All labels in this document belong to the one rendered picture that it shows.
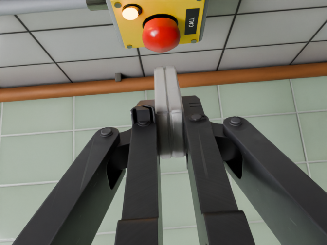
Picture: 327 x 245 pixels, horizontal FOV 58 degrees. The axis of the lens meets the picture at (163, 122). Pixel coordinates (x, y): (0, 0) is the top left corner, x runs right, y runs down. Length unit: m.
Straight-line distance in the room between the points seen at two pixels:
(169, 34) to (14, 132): 0.45
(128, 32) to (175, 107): 0.20
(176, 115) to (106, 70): 0.45
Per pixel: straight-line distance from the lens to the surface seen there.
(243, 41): 0.54
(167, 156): 0.16
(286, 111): 0.64
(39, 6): 0.36
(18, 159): 0.65
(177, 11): 0.31
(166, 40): 0.30
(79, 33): 0.48
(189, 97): 0.18
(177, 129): 0.15
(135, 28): 0.33
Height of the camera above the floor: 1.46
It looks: 1 degrees up
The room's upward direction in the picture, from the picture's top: 95 degrees counter-clockwise
